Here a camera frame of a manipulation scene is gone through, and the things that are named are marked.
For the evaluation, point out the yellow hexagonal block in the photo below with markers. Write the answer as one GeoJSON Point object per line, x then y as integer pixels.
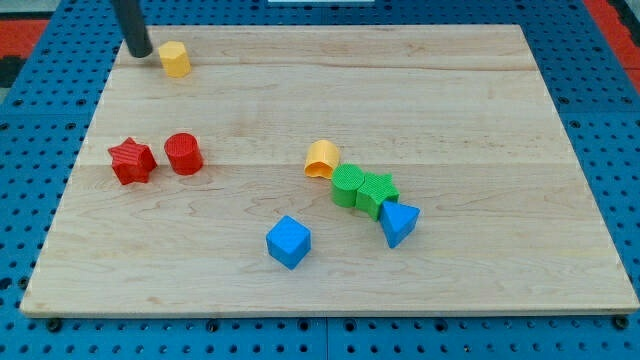
{"type": "Point", "coordinates": [174, 59]}

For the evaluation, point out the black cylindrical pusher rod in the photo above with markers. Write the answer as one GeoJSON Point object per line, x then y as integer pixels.
{"type": "Point", "coordinates": [132, 24]}

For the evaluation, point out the green star block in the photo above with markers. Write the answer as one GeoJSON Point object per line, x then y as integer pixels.
{"type": "Point", "coordinates": [376, 189]}

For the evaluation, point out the red cylinder block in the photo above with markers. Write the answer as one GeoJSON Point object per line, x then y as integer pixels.
{"type": "Point", "coordinates": [183, 153]}

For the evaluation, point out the blue triangular prism block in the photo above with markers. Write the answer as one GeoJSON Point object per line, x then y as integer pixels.
{"type": "Point", "coordinates": [397, 221]}

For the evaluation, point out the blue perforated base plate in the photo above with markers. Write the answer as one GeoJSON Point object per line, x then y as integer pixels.
{"type": "Point", "coordinates": [48, 109]}

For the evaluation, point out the green cylinder block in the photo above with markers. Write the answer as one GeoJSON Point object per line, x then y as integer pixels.
{"type": "Point", "coordinates": [345, 182]}

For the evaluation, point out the light wooden board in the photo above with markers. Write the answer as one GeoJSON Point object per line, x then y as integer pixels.
{"type": "Point", "coordinates": [459, 115]}

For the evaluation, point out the blue cube block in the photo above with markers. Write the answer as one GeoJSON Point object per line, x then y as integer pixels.
{"type": "Point", "coordinates": [288, 241]}

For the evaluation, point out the red star block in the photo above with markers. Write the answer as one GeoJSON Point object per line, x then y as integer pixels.
{"type": "Point", "coordinates": [132, 162]}

